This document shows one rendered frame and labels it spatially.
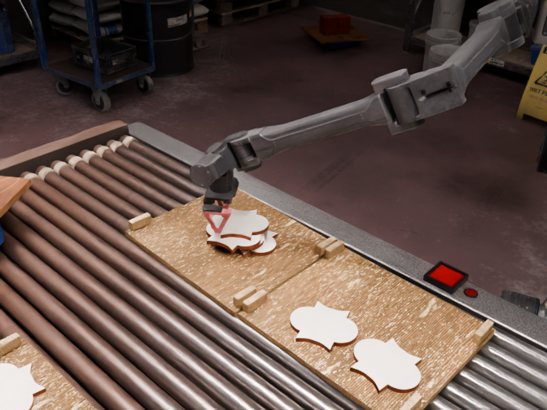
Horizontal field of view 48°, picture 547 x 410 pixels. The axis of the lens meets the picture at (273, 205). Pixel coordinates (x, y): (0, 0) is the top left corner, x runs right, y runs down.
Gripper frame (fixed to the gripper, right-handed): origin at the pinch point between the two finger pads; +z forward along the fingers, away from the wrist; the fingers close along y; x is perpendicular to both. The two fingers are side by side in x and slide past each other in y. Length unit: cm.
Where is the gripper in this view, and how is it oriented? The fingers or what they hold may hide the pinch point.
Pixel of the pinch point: (220, 218)
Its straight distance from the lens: 151.3
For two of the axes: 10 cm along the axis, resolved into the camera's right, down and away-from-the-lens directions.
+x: 9.9, 0.9, -0.4
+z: -0.5, 8.4, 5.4
